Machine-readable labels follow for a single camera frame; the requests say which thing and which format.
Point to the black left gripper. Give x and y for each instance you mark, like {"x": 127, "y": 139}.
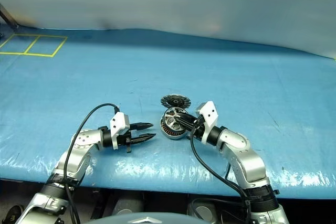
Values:
{"x": 125, "y": 138}

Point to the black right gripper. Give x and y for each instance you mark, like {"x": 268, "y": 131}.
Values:
{"x": 198, "y": 128}

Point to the silver spoked rotor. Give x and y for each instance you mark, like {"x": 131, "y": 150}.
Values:
{"x": 170, "y": 119}

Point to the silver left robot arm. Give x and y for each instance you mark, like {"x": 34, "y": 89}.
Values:
{"x": 76, "y": 153}

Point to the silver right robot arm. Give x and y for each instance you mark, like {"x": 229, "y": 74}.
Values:
{"x": 244, "y": 161}

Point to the motor housing with copper windings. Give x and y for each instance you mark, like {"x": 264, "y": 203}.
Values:
{"x": 170, "y": 132}

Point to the black toothed gear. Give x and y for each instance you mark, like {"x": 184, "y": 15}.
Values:
{"x": 174, "y": 101}

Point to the blue plastic table cover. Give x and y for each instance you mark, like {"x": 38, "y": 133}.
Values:
{"x": 210, "y": 72}

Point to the grey rounded shape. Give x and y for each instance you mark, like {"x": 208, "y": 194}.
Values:
{"x": 202, "y": 209}
{"x": 127, "y": 207}

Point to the grey robot torso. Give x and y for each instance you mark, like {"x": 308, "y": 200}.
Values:
{"x": 147, "y": 220}

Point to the yellow tape squares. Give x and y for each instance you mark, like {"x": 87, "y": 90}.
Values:
{"x": 39, "y": 55}

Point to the black shoe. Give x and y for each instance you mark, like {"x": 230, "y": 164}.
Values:
{"x": 13, "y": 213}

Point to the dark metal bar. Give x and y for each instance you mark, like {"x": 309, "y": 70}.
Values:
{"x": 9, "y": 16}

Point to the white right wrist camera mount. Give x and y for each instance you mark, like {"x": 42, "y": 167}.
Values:
{"x": 210, "y": 113}

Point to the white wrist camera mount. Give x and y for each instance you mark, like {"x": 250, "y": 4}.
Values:
{"x": 118, "y": 124}
{"x": 210, "y": 113}

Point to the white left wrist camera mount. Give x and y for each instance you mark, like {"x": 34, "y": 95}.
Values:
{"x": 118, "y": 124}

